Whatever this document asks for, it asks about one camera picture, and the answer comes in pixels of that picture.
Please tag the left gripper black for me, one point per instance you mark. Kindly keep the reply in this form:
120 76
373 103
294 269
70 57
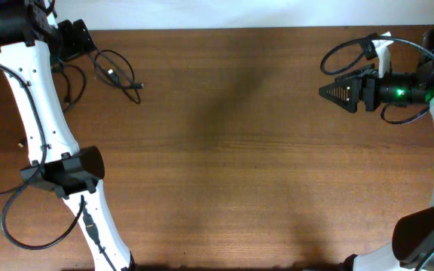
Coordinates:
79 47

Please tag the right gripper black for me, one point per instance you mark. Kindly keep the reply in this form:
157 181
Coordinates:
368 90

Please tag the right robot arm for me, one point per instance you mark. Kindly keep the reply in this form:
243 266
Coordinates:
396 77

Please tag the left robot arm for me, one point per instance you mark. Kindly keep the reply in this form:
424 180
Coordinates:
31 43

